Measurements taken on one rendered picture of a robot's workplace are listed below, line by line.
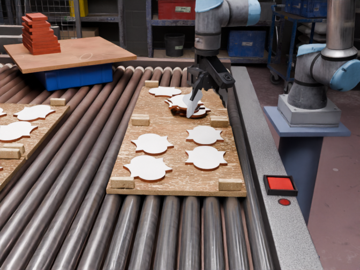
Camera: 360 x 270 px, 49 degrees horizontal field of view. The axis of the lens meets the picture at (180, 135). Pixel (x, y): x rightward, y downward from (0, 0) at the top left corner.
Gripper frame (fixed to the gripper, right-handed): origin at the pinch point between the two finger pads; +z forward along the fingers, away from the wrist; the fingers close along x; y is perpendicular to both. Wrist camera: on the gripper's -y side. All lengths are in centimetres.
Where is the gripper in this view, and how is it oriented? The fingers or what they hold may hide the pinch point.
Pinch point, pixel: (208, 114)
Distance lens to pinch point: 123.2
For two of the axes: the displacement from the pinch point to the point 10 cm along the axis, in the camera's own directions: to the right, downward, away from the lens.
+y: -5.8, -3.6, 7.3
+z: -0.1, 9.0, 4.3
